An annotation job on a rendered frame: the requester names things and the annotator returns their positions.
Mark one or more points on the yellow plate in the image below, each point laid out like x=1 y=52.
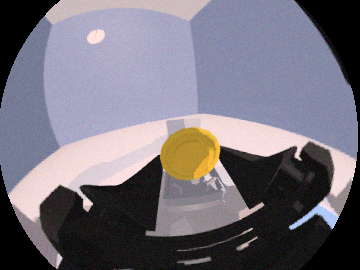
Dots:
x=190 y=153

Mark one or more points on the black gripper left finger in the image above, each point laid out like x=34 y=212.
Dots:
x=138 y=196

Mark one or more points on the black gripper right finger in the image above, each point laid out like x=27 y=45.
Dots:
x=251 y=173

